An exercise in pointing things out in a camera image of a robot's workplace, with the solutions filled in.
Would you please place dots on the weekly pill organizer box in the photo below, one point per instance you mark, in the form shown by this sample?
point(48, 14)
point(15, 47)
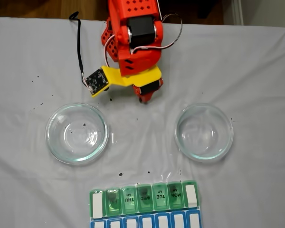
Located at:
point(160, 199)

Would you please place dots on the clear glass bowl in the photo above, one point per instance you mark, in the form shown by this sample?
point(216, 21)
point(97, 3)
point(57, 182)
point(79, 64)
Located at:
point(185, 142)
point(57, 147)

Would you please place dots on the white table cloth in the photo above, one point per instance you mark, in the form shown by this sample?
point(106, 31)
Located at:
point(228, 71)

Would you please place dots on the white baseboard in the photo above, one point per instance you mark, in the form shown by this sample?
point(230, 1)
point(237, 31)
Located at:
point(238, 12)

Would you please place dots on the camera board on yellow mount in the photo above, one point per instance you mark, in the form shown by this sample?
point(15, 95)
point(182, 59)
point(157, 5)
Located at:
point(96, 82)

